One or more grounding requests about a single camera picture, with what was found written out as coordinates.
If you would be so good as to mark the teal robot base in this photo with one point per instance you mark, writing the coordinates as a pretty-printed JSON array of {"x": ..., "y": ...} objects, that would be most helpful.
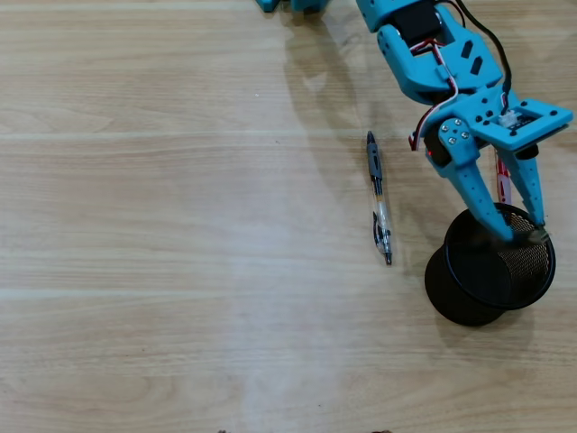
[{"x": 311, "y": 4}]

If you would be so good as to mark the pen with grey grip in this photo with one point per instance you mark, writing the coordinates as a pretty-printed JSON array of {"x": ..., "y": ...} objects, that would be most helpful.
[{"x": 375, "y": 164}]

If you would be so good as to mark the red pen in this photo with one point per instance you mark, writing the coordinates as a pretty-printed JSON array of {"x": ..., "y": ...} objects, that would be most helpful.
[{"x": 502, "y": 180}]

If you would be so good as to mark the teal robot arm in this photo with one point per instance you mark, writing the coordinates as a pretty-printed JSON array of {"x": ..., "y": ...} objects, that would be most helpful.
[{"x": 405, "y": 67}]

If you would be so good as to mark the black mesh pen holder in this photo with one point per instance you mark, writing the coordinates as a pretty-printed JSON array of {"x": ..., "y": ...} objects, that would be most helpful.
[{"x": 473, "y": 279}]

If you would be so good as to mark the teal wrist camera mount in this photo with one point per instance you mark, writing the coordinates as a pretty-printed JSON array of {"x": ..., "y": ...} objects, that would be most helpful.
[{"x": 541, "y": 122}]

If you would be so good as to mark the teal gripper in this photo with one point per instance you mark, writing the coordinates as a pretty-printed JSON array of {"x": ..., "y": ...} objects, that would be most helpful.
[{"x": 474, "y": 114}]

